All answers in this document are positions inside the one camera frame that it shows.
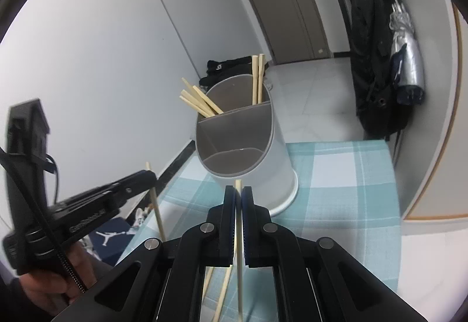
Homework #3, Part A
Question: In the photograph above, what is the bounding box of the black hanging jacket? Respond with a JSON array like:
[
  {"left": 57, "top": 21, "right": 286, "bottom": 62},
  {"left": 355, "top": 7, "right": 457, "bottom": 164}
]
[{"left": 351, "top": 0, "right": 410, "bottom": 139}]

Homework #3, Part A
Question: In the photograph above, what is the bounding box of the chopstick in holder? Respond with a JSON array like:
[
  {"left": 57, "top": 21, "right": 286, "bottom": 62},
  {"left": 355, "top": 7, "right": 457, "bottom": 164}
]
[
  {"left": 257, "top": 54, "right": 265, "bottom": 103},
  {"left": 252, "top": 55, "right": 259, "bottom": 105},
  {"left": 179, "top": 90, "right": 215, "bottom": 118},
  {"left": 182, "top": 78, "right": 224, "bottom": 116}
]

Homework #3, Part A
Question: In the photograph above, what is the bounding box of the black clothes pile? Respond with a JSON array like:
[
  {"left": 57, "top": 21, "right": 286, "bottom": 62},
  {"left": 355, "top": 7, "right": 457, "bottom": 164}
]
[{"left": 199, "top": 56, "right": 252, "bottom": 90}]

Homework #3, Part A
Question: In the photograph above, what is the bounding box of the white utensil holder cup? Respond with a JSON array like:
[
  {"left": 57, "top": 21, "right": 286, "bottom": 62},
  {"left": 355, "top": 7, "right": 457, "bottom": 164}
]
[{"left": 195, "top": 74, "right": 298, "bottom": 217}]

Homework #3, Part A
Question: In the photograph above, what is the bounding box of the teal plaid placemat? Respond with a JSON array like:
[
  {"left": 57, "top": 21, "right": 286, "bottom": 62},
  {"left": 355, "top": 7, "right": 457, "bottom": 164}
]
[{"left": 115, "top": 139, "right": 403, "bottom": 322}]

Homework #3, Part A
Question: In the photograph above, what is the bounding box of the navy jordan shoe box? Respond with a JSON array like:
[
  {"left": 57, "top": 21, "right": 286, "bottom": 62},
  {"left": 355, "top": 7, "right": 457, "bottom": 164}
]
[{"left": 80, "top": 217, "right": 136, "bottom": 266}]

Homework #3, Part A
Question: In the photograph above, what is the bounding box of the person left hand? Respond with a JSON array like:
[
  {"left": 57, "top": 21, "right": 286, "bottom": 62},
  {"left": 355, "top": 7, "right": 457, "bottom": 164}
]
[{"left": 19, "top": 243, "right": 97, "bottom": 316}]

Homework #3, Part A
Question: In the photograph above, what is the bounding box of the wooden chopstick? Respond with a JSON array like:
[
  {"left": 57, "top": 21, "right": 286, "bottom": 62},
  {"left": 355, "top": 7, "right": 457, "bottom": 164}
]
[
  {"left": 202, "top": 266, "right": 214, "bottom": 299},
  {"left": 145, "top": 161, "right": 167, "bottom": 242},
  {"left": 213, "top": 266, "right": 233, "bottom": 322}
]

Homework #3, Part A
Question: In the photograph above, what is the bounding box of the silver folded umbrella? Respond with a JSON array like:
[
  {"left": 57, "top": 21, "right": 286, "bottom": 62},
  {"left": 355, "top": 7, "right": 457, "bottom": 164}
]
[{"left": 390, "top": 0, "right": 425, "bottom": 106}]

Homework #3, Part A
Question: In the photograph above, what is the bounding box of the black cable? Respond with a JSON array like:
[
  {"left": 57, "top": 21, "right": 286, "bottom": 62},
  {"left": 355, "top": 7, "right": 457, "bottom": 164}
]
[{"left": 0, "top": 145, "right": 87, "bottom": 295}]

